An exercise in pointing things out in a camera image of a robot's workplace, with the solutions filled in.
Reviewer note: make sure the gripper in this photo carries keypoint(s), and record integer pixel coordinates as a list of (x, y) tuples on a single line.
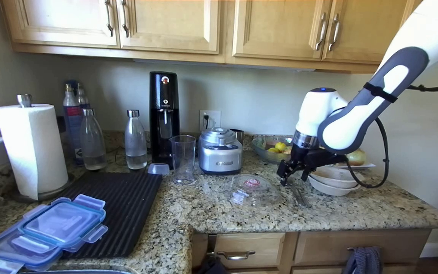
[(299, 156)]

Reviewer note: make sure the wooden cabinet door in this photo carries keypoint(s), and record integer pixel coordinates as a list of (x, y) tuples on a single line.
[(371, 30), (276, 26), (59, 19), (173, 23)]

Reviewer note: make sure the tall clear plastic cup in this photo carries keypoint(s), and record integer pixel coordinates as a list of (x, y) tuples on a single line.
[(183, 160)]

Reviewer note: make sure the glass fruit bowl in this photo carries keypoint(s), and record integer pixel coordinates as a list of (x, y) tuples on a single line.
[(262, 150)]

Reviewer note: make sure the bottle with blue label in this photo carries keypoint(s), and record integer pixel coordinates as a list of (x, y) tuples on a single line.
[(72, 121)]

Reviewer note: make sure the small clear plastic cup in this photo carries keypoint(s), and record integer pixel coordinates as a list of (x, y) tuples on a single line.
[(158, 169)]

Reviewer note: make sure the black soda maker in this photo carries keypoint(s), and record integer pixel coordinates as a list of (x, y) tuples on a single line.
[(164, 114)]

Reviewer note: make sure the silver food processor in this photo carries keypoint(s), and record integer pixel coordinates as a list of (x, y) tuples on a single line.
[(219, 154)]

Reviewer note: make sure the white plate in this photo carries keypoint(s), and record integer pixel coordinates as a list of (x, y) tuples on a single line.
[(359, 166)]

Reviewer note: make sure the steel cup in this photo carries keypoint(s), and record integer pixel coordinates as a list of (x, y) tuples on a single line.
[(238, 136)]

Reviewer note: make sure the wide wooden drawer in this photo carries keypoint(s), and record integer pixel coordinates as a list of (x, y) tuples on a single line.
[(325, 245)]

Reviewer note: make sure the blue lid plastic container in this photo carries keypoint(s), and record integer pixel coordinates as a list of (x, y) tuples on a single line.
[(10, 251), (63, 222)]

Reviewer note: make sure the paper towel roll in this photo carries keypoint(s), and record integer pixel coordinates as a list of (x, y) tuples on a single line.
[(32, 148)]

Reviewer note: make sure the black ribbed drying mat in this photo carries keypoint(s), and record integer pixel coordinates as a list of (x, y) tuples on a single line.
[(127, 205)]

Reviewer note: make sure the yellow onion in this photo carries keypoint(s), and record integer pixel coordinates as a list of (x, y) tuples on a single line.
[(357, 157)]

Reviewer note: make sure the white ceramic bowl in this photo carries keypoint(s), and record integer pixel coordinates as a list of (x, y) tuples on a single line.
[(335, 175), (331, 190)]

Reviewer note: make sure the yellow lemon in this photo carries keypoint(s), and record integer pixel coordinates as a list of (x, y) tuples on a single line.
[(273, 150), (280, 146)]

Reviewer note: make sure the narrow wooden drawer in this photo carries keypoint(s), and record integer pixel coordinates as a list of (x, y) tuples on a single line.
[(264, 247)]

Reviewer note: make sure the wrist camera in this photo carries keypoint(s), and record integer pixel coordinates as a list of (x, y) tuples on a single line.
[(327, 156)]

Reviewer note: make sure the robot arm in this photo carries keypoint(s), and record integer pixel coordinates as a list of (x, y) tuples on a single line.
[(359, 118)]

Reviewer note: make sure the steel paper towel holder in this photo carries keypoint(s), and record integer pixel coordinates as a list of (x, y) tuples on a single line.
[(24, 100)]

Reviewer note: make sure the blue grey towel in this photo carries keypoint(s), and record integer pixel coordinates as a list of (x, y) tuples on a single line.
[(363, 262)]

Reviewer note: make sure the clear bottle with silver cap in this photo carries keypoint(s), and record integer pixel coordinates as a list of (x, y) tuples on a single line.
[(93, 144), (135, 142)]

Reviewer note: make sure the wooden wall cabinet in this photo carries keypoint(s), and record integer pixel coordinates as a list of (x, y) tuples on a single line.
[(203, 26)]

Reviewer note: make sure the dark cloth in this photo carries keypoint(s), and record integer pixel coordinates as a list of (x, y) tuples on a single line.
[(211, 265)]

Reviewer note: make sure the white wall socket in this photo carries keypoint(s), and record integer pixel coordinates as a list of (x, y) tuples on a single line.
[(213, 120)]

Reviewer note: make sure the silver fork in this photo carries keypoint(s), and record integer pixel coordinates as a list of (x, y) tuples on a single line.
[(297, 192)]

